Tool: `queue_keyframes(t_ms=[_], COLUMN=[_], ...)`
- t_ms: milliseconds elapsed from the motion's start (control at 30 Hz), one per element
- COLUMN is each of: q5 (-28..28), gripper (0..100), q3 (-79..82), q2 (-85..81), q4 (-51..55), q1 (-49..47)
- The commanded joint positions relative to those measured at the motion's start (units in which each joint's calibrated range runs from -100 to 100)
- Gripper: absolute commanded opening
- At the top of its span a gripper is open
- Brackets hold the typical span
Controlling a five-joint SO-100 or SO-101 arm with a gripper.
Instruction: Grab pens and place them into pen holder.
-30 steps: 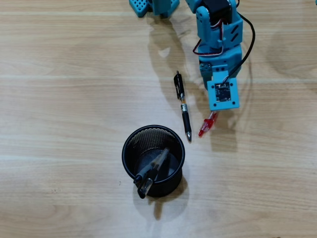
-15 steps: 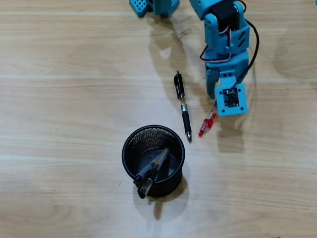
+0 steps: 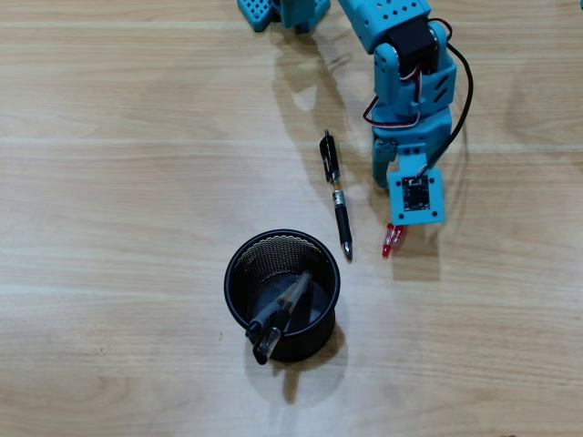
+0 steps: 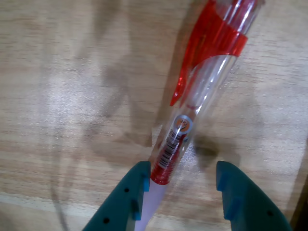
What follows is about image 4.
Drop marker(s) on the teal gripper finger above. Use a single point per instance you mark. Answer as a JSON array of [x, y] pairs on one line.
[[120, 204], [252, 199]]

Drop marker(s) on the red retractable pen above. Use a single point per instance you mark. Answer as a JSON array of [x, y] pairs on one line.
[[211, 36]]

